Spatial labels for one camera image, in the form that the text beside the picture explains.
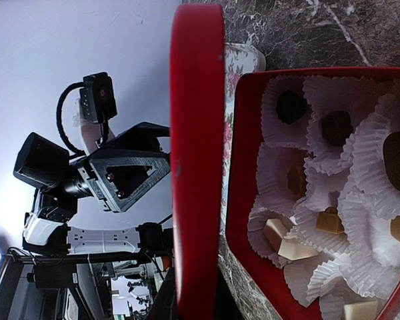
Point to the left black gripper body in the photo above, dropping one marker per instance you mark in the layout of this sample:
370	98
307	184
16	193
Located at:
93	177

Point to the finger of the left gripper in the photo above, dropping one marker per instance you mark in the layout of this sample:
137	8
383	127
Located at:
121	180
140	141

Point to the red box lid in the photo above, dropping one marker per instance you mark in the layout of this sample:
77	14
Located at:
196	84

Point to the white chocolate bar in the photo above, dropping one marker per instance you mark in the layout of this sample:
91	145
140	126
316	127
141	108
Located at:
274	231

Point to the tan crown chocolate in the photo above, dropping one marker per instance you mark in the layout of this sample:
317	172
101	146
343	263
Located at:
296	181

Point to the white chocolate piece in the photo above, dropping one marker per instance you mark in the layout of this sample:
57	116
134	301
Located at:
360	311
293	250

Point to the red box with paper cups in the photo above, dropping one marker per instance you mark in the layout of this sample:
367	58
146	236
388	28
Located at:
363	263

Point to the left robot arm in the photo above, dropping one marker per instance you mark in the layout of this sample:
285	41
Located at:
46	166

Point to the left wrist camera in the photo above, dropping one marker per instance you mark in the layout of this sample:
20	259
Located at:
97	99

